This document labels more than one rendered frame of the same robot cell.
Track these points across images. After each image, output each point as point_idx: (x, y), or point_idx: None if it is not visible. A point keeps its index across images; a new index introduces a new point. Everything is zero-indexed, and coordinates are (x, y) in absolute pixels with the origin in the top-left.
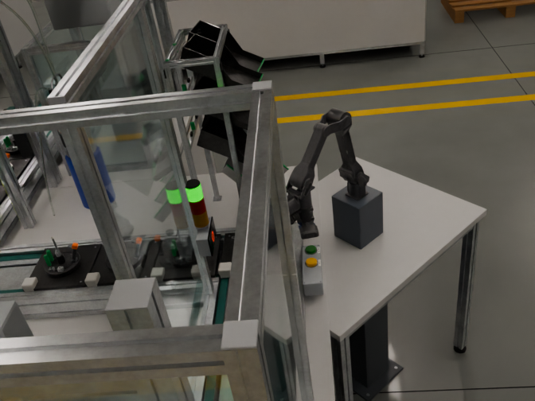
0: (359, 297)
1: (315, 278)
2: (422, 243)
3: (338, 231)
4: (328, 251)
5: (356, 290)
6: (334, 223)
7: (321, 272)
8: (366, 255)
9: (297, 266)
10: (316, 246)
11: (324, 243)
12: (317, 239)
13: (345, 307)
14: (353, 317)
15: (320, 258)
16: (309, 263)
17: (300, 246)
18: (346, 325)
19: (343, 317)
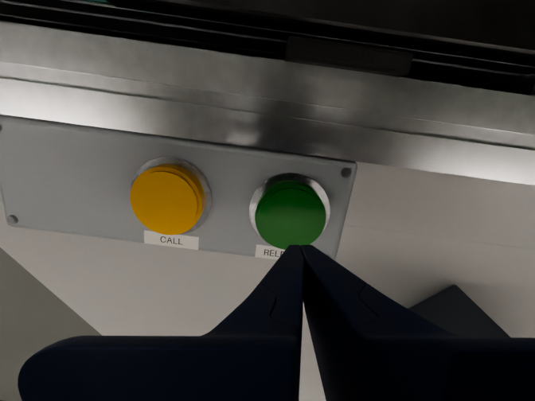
0: (123, 292)
1: (41, 198)
2: None
3: (451, 317)
4: (374, 247)
5: (155, 290)
6: (494, 333)
7: (89, 234)
8: (314, 350)
9: (156, 103)
10: (321, 247)
11: (426, 241)
12: (468, 221)
13: (81, 245)
14: (36, 258)
15: (211, 251)
16: (138, 186)
17: (354, 154)
18: (3, 234)
19: (33, 231)
